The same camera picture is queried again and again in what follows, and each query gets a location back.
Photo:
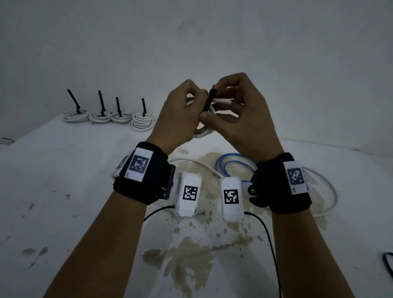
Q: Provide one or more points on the person's left hand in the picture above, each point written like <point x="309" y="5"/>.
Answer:
<point x="175" y="122"/>

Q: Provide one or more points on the person's right hand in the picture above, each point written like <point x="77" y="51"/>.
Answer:
<point x="254" y="129"/>

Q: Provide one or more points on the black cable ties bunch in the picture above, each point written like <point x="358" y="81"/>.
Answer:
<point x="386" y="264"/>

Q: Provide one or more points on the person's left forearm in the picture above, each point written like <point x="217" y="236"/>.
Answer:
<point x="95" y="248"/>

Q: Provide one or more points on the white checkered marker tag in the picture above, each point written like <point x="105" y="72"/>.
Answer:
<point x="138" y="164"/>
<point x="296" y="177"/>

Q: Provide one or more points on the white power adapter box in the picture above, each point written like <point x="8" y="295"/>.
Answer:
<point x="5" y="141"/>

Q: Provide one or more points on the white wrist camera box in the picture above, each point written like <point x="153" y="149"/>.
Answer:
<point x="188" y="208"/>
<point x="231" y="213"/>

